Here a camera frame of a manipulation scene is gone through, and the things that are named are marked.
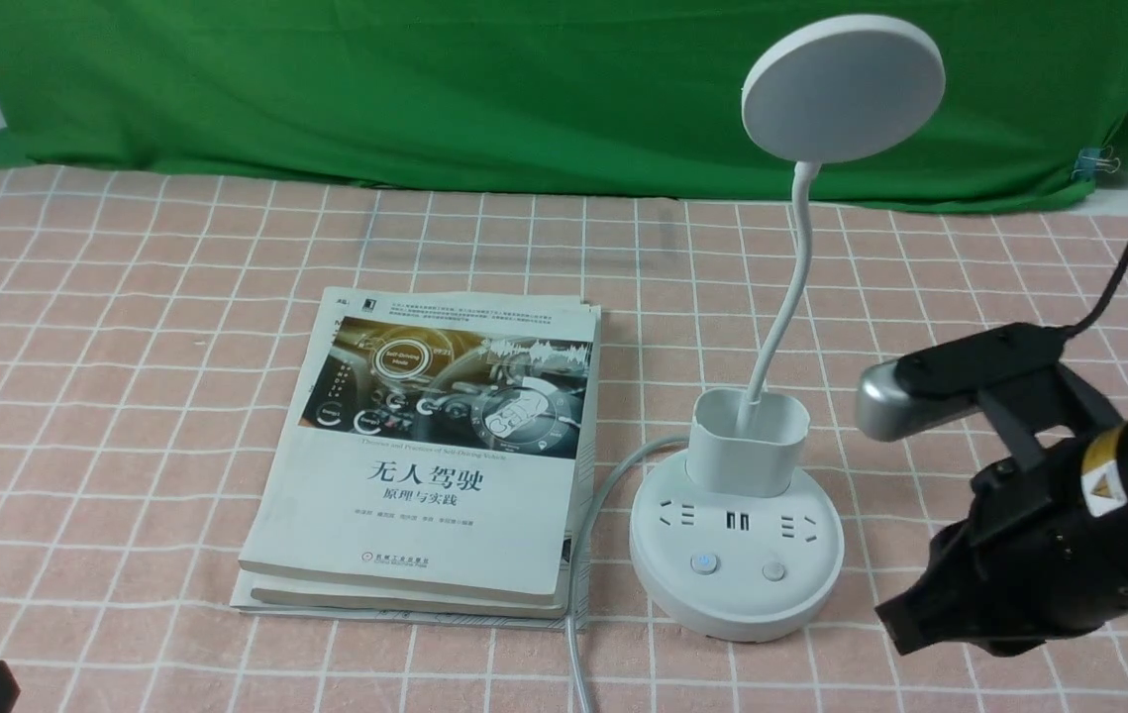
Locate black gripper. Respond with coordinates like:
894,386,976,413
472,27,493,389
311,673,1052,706
874,420,1128,658

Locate blue binder clip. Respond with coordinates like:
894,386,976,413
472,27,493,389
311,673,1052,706
1070,146,1121,181

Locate white desk lamp with socket base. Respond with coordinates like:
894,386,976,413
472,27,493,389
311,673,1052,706
631,14,948,644

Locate white self-driving textbook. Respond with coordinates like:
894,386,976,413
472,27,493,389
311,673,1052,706
233,287,601,619

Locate green backdrop cloth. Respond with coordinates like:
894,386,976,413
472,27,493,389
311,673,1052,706
0,1,1128,213

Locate grey lamp power cable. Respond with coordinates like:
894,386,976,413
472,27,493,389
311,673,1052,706
565,434,691,713

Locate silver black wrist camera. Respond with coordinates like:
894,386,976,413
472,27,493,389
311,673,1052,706
855,322,1122,472

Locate pink checkered tablecloth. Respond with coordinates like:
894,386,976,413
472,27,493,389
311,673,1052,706
0,168,1128,712

